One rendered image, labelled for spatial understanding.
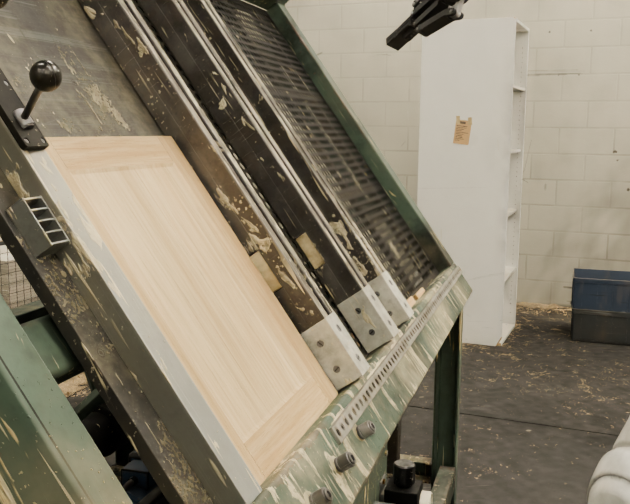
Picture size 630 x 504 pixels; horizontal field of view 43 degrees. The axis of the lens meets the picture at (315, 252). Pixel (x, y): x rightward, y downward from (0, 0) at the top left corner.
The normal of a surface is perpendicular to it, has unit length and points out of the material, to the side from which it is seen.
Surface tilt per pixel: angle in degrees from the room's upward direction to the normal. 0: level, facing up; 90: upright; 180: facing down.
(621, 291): 90
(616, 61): 90
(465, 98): 90
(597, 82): 90
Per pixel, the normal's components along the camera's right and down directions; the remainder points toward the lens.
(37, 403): 0.79, -0.53
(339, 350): -0.29, 0.14
